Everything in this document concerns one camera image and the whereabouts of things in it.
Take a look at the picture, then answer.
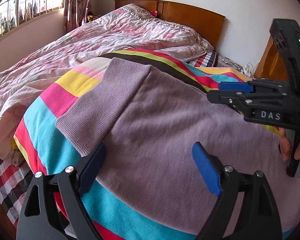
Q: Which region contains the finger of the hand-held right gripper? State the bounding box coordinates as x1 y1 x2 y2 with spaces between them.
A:
207 90 283 111
219 79 282 94

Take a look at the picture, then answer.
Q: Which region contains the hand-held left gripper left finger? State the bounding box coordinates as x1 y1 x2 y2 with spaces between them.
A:
16 142 107 240

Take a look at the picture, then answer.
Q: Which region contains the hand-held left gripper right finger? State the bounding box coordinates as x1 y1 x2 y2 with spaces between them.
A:
191 141 283 240

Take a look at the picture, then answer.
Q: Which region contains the mauve knit sweater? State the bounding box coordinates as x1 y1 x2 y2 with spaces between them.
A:
55 57 300 235

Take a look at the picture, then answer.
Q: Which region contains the person's right hand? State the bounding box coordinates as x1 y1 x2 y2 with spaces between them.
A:
278 127 300 163

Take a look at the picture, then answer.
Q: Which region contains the cloth-covered nightstand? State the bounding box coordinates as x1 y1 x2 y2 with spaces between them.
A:
215 55 255 77

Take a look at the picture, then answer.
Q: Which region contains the carved wooden headboard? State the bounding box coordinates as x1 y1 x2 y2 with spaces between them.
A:
254 36 289 82

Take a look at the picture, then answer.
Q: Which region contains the plaid pillow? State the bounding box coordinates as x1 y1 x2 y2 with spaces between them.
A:
185 49 218 67

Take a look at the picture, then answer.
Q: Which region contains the striped colourful blanket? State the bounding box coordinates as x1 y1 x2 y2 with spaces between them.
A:
14 49 294 240

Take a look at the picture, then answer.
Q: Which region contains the plain wooden headboard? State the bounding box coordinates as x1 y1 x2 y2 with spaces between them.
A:
114 0 227 49

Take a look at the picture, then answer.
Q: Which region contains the red plaid bedsheet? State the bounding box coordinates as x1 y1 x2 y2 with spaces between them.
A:
0 150 73 230

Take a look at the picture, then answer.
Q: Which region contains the pink floral quilt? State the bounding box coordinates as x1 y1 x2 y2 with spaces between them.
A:
0 4 214 165

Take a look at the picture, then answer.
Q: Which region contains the pink floral curtain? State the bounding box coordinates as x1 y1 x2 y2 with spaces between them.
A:
62 0 92 33

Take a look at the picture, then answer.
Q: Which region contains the barred window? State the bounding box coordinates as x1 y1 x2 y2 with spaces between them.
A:
0 0 67 47

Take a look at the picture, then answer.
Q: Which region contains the white charger cable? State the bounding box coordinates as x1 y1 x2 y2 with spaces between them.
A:
250 59 262 73

